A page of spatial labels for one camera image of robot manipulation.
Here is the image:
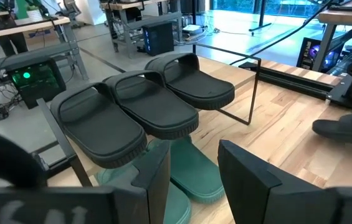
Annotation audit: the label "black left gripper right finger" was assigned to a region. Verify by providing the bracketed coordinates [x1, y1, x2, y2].
[218, 139, 334, 224]

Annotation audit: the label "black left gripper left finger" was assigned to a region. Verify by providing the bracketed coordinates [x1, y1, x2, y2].
[131, 140, 171, 224]

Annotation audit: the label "green rubber slide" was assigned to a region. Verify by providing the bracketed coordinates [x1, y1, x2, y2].
[96, 161, 192, 224]
[149, 136, 226, 205]

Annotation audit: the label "black rubber slide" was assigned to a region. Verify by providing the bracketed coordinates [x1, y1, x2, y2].
[50, 81, 148, 169]
[144, 52, 235, 111]
[312, 111, 352, 147]
[103, 70, 200, 140]

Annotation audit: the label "black computer tower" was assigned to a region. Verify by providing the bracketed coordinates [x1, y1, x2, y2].
[141, 21, 175, 57]

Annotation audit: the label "computer tower purple light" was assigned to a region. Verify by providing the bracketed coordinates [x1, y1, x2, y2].
[297, 37, 339, 73]

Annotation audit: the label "computer tower green light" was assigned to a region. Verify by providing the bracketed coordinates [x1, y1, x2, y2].
[7, 58, 67, 110]

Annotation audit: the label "wooden desk grey legs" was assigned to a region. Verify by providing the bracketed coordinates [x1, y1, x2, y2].
[312, 0, 352, 73]
[100, 0, 183, 58]
[0, 15, 89, 82]

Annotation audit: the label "small plant white pot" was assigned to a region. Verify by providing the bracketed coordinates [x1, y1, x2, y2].
[26, 4, 41, 22]

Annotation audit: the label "wooden shelf black metal frame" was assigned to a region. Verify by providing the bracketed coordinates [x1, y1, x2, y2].
[37, 43, 262, 187]

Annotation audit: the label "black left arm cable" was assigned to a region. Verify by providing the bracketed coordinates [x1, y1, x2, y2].
[0, 126, 49, 189]

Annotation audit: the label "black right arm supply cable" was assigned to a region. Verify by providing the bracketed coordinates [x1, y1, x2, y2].
[230, 0, 334, 66]

